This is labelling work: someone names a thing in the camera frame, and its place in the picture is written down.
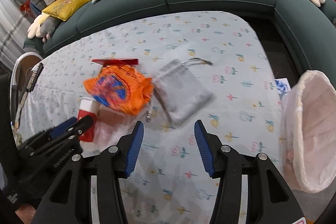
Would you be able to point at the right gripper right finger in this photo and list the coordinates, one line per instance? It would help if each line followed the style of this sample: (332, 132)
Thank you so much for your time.
(209, 147)

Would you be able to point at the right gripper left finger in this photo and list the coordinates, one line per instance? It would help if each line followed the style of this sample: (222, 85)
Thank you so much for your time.
(128, 151)

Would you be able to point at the white paper towel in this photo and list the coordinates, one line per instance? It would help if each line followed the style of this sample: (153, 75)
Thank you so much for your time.
(108, 130)

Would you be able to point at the white red paper cup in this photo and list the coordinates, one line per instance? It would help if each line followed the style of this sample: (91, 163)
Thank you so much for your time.
(88, 111)

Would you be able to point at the orange plastic snack wrapper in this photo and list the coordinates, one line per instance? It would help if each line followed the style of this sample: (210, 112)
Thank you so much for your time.
(121, 88)

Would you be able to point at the grey drawstring pouch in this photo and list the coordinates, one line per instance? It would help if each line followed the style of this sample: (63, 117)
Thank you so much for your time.
(180, 92)

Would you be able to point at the blue wrapper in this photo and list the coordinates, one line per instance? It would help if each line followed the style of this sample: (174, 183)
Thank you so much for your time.
(283, 86)

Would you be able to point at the white lined trash bin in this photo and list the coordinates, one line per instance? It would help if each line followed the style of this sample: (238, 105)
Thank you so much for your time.
(309, 119)

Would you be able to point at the red gold cigarette box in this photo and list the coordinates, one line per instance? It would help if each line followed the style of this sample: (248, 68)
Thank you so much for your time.
(113, 61)

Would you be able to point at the black remote control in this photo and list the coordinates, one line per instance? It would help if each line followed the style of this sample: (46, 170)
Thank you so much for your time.
(34, 77)

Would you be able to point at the grey white plush toy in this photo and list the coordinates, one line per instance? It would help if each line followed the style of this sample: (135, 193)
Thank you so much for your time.
(43, 27)

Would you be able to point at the yellow cushion left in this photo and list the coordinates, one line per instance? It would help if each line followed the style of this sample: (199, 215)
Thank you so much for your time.
(64, 9)

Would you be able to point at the dark green sectional sofa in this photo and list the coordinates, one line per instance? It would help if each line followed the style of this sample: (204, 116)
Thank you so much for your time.
(307, 30)

